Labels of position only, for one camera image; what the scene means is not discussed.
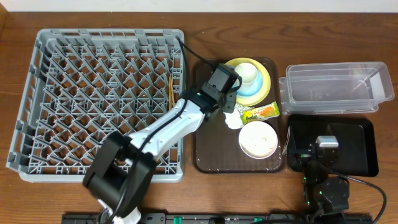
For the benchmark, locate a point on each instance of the light blue bowl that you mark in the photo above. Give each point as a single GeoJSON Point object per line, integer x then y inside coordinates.
{"type": "Point", "coordinates": [252, 88]}

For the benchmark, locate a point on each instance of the yellow plate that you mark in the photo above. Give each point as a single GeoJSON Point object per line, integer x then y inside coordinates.
{"type": "Point", "coordinates": [266, 84]}

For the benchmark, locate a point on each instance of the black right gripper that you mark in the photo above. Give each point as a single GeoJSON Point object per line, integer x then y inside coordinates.
{"type": "Point", "coordinates": [306, 155]}

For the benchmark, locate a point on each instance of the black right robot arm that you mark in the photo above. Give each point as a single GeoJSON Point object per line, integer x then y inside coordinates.
{"type": "Point", "coordinates": [324, 195]}

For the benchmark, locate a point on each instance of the grey dishwasher rack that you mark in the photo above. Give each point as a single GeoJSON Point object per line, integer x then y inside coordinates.
{"type": "Point", "coordinates": [84, 84]}

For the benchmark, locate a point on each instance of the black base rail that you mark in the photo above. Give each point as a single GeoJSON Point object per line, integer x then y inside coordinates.
{"type": "Point", "coordinates": [161, 218]}

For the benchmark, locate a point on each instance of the Apollo snack wrapper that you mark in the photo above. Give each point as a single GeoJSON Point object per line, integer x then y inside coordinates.
{"type": "Point", "coordinates": [261, 113]}

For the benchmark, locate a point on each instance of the cream cup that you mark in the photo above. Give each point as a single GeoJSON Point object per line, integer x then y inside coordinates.
{"type": "Point", "coordinates": [247, 71]}

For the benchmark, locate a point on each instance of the white small plate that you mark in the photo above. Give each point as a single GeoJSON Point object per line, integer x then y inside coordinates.
{"type": "Point", "coordinates": [258, 140]}

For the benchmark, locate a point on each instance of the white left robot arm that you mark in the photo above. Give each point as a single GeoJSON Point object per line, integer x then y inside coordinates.
{"type": "Point", "coordinates": [123, 168]}

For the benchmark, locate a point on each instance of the brown serving tray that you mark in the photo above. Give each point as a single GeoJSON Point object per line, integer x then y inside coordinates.
{"type": "Point", "coordinates": [217, 148]}

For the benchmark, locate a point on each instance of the clear plastic bin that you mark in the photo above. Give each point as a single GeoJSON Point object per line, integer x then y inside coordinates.
{"type": "Point", "coordinates": [335, 88]}

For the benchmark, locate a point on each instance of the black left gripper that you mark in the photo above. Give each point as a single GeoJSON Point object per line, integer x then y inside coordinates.
{"type": "Point", "coordinates": [229, 106]}

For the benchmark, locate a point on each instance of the black tray bin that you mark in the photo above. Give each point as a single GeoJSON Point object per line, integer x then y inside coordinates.
{"type": "Point", "coordinates": [357, 146]}

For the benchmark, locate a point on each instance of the crumpled white tissue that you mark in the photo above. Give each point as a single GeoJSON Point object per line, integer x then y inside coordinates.
{"type": "Point", "coordinates": [234, 120]}

